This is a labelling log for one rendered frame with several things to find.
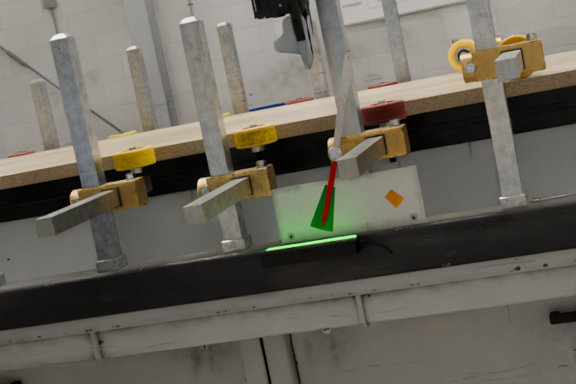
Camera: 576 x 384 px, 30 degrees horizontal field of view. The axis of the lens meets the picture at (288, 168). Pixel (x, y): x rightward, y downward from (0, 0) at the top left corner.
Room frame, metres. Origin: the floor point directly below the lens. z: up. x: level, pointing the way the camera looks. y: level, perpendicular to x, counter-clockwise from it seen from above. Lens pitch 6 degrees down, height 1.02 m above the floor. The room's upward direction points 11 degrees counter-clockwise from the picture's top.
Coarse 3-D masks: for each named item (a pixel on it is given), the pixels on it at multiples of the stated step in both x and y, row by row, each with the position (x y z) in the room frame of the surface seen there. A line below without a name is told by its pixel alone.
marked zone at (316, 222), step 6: (324, 192) 1.86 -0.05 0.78; (324, 198) 1.86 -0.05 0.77; (318, 204) 1.86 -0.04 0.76; (330, 204) 1.86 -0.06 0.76; (318, 210) 1.86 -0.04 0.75; (330, 210) 1.86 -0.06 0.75; (318, 216) 1.86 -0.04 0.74; (330, 216) 1.86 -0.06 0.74; (312, 222) 1.87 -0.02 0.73; (318, 222) 1.86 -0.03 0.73; (330, 222) 1.86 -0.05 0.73; (318, 228) 1.86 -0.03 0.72; (324, 228) 1.86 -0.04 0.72; (330, 228) 1.86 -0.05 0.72
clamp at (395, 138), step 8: (384, 128) 1.85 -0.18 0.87; (392, 128) 1.82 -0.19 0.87; (400, 128) 1.82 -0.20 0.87; (344, 136) 1.85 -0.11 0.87; (352, 136) 1.84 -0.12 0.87; (360, 136) 1.84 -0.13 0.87; (368, 136) 1.83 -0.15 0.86; (376, 136) 1.83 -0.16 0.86; (384, 136) 1.83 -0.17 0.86; (392, 136) 1.82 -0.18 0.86; (400, 136) 1.82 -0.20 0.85; (328, 144) 1.86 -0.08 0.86; (344, 144) 1.85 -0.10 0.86; (352, 144) 1.84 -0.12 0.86; (392, 144) 1.82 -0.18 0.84; (400, 144) 1.82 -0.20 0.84; (408, 144) 1.85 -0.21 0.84; (344, 152) 1.85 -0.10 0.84; (392, 152) 1.82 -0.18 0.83; (400, 152) 1.82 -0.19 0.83; (408, 152) 1.83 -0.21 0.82
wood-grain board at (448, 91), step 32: (384, 96) 2.30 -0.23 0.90; (416, 96) 2.07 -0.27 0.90; (448, 96) 1.98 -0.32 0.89; (480, 96) 1.96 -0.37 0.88; (512, 96) 1.95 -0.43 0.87; (192, 128) 2.62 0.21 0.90; (288, 128) 2.06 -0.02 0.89; (320, 128) 2.04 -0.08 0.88; (0, 160) 2.99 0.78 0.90; (32, 160) 2.61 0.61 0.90; (64, 160) 2.31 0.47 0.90; (160, 160) 2.13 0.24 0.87
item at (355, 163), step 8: (360, 144) 1.75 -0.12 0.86; (368, 144) 1.72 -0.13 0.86; (376, 144) 1.75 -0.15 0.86; (384, 144) 1.82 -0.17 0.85; (352, 152) 1.65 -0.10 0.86; (360, 152) 1.63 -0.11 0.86; (368, 152) 1.67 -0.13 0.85; (376, 152) 1.74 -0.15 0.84; (384, 152) 1.81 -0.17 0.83; (344, 160) 1.57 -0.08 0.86; (352, 160) 1.57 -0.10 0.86; (360, 160) 1.59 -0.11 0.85; (368, 160) 1.65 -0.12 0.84; (376, 160) 1.72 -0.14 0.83; (344, 168) 1.57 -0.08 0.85; (352, 168) 1.57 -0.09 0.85; (360, 168) 1.58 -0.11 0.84; (368, 168) 1.64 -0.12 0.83; (344, 176) 1.57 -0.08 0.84; (352, 176) 1.57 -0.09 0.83
